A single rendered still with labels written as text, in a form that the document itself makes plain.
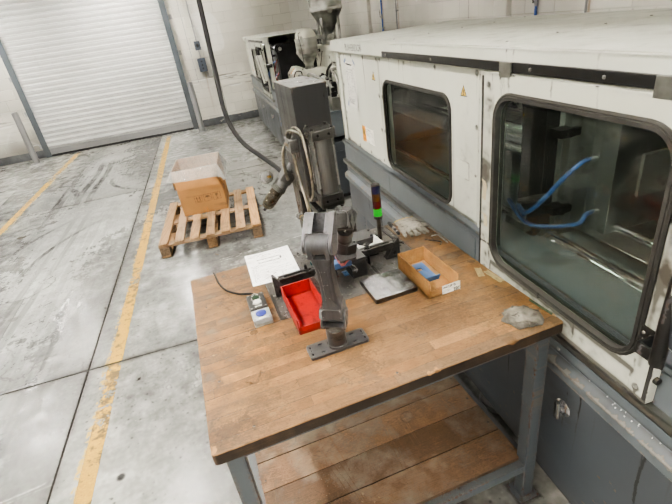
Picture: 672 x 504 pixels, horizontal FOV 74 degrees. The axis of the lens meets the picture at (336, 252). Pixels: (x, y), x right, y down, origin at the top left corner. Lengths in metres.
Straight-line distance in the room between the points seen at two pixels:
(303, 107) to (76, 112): 9.61
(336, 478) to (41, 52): 10.12
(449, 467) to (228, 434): 1.00
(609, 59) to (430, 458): 1.53
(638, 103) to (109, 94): 10.29
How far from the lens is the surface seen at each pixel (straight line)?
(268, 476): 2.07
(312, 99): 1.63
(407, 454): 2.04
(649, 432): 1.59
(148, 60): 10.71
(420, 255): 1.86
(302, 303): 1.70
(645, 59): 1.25
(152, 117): 10.83
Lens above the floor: 1.85
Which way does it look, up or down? 28 degrees down
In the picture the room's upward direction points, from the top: 9 degrees counter-clockwise
